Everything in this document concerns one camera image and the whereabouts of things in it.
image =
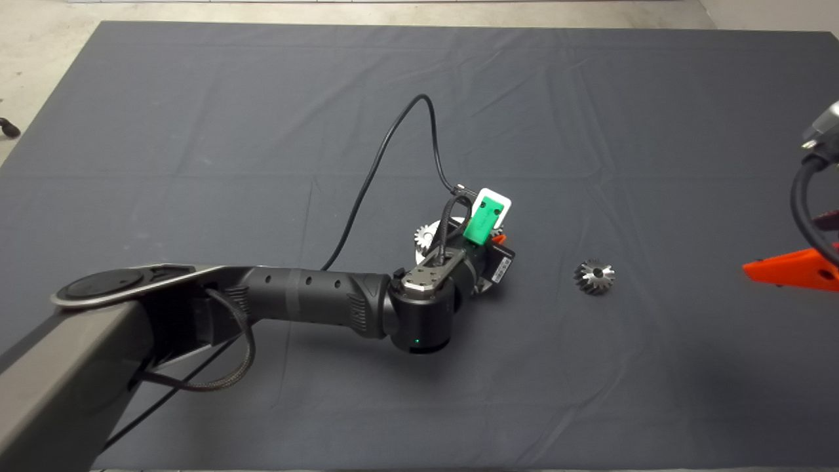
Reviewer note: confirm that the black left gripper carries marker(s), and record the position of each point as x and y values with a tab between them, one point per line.
493	262

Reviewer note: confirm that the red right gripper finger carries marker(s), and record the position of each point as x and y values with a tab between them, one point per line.
783	270
831	221

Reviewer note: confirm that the large steel gear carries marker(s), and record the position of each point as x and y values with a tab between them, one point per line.
590	283

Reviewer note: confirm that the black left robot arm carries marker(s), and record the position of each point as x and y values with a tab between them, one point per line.
308	301

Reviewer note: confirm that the round metal plate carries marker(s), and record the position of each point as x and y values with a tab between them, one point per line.
421	253

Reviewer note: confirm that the dark grey table cloth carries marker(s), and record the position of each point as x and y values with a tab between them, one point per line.
590	131

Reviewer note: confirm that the small black floor object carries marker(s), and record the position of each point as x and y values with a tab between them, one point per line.
8	127

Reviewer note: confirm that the green left camera mount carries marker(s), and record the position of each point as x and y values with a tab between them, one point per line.
482	223

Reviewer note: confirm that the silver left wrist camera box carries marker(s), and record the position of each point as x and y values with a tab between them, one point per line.
507	204

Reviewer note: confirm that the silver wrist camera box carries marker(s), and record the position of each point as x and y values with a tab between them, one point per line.
507	204
829	128

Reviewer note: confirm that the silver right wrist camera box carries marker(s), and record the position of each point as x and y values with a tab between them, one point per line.
829	128

